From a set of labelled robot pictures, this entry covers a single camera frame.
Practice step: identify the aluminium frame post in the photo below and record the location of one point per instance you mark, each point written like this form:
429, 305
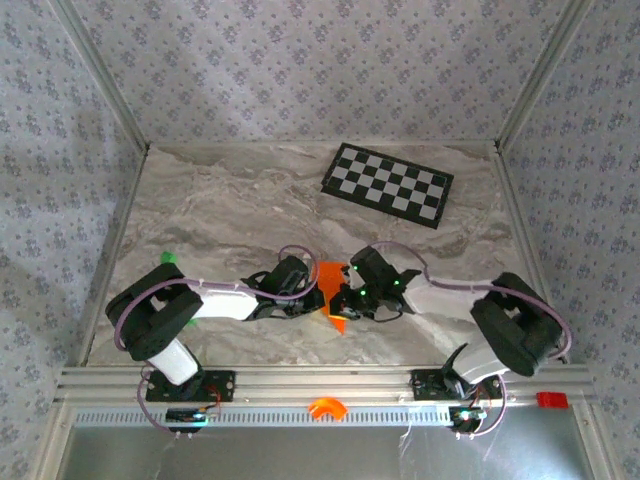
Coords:
542, 75
105, 80

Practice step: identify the small green block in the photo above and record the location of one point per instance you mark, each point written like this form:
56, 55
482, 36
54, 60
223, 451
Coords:
168, 258

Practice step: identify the orange plastic arc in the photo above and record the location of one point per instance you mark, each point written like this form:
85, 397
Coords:
327, 406

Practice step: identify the red plastic block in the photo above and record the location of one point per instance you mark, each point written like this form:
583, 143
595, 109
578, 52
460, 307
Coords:
552, 400

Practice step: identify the aluminium mounting rail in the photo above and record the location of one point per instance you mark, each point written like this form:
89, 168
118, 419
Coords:
320, 382

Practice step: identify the grey metal sheet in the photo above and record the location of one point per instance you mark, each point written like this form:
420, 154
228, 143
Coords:
300, 455

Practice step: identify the black white checkerboard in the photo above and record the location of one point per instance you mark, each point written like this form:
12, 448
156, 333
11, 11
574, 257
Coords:
387, 185

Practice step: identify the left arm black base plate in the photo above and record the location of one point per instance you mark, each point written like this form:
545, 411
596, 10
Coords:
225, 385

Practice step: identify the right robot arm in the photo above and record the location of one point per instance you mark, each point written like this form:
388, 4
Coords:
450, 300

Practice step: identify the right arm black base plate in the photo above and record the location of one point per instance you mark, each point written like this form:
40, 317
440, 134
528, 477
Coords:
425, 385

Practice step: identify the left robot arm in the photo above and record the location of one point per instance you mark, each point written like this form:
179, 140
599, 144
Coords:
225, 302

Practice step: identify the aluminium side rail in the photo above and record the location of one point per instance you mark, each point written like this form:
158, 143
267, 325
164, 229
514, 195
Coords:
525, 240
112, 250

